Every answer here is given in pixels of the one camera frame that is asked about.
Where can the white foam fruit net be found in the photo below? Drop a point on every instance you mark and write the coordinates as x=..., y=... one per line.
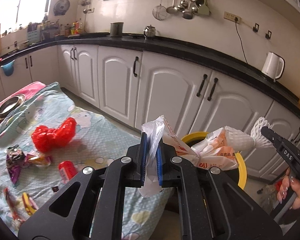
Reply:
x=241, y=141

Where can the hanging steel ladle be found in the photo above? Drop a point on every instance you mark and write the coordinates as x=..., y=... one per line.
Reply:
x=172, y=10

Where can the hanging green spatula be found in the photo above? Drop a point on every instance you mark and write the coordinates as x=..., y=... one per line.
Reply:
x=204, y=10

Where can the pink blanket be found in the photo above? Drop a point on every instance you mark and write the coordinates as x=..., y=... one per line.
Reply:
x=28, y=90

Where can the condiment bottles on counter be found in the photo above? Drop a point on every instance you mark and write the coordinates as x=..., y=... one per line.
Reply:
x=75, y=28

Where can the red cylindrical tube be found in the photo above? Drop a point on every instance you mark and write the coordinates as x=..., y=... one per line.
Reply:
x=67, y=171

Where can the dark metal pot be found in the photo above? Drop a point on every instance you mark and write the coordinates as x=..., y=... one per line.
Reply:
x=116, y=29

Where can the red strawberry snack wrapper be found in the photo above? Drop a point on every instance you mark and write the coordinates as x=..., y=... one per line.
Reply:
x=16, y=218

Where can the hello kitty light blue blanket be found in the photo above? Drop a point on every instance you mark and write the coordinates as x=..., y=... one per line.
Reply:
x=97, y=143

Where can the black kitchen countertop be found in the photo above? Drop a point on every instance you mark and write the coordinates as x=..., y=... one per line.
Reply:
x=183, y=50

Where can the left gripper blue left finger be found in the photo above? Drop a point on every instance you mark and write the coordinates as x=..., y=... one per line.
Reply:
x=143, y=153

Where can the brown chocolate bar wrapper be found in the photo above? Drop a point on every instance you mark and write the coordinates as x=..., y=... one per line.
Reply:
x=55, y=189

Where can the yellow red snack box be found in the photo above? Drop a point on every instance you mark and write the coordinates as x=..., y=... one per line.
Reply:
x=29, y=205

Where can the hanging wire skimmer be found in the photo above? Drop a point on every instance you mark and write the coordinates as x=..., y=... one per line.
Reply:
x=159, y=12

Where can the wall mounted round fan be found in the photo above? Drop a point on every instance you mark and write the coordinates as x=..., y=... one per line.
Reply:
x=61, y=7

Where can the small steel teapot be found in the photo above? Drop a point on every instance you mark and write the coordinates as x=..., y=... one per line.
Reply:
x=149, y=32

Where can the white lower kitchen cabinets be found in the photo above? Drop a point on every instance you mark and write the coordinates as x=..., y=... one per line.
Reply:
x=137, y=86

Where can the purple snack wrapper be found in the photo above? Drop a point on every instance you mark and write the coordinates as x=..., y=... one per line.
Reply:
x=16, y=159

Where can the white electric kettle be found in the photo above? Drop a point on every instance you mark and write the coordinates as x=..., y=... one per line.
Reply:
x=274, y=66

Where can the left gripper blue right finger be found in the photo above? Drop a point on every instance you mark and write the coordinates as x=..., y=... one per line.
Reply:
x=159, y=163

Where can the white printed plastic bag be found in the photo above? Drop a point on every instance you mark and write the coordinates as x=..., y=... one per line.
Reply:
x=156, y=130

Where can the yellow rimmed trash bin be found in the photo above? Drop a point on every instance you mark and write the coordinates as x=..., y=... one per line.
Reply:
x=212, y=149

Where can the blue hanging basket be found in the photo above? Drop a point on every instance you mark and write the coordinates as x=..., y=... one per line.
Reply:
x=8, y=68

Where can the red plastic bag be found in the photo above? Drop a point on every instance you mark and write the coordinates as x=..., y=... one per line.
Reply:
x=46, y=139

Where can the clear plastic bag on floor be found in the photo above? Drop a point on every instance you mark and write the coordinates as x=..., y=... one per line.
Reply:
x=268, y=196

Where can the round steel pan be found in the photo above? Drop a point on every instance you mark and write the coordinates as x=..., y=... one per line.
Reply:
x=10, y=105

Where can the wall power strip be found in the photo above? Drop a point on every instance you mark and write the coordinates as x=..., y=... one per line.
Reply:
x=232, y=17

